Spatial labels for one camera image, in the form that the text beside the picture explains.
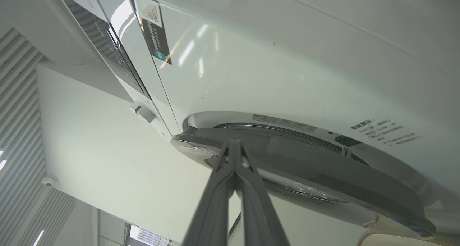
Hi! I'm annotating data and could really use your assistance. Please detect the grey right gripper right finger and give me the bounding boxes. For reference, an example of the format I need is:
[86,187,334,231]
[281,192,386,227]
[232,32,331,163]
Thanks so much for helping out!
[235,140,290,246]

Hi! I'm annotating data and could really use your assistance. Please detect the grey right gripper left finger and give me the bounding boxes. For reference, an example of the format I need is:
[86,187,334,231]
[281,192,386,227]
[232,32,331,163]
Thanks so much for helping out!
[181,140,236,246]

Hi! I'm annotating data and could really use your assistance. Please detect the grey round washing machine door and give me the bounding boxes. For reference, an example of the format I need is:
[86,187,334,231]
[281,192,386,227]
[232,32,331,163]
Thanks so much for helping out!
[171,126,437,239]

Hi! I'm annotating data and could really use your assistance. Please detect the white washing machine knob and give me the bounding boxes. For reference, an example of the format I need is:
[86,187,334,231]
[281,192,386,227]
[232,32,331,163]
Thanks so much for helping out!
[130,101,157,124]

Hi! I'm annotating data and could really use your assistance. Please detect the beige plastic laundry basket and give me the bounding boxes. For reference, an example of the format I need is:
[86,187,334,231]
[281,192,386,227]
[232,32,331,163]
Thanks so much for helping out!
[357,230,460,246]

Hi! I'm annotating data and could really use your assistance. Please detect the white front-load washing machine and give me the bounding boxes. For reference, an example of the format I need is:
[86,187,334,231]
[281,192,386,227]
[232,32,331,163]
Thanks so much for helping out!
[54,0,460,236]

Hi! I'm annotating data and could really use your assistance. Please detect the black sticker with QR code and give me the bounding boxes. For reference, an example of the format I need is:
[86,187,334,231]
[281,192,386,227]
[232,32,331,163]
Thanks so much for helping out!
[130,0,173,65]

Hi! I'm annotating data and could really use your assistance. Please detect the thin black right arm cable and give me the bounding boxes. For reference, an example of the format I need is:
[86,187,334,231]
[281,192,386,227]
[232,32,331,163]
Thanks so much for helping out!
[228,212,242,238]

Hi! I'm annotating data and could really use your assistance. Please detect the window with dark frame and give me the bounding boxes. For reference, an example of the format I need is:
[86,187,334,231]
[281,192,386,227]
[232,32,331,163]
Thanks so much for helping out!
[96,209,180,246]

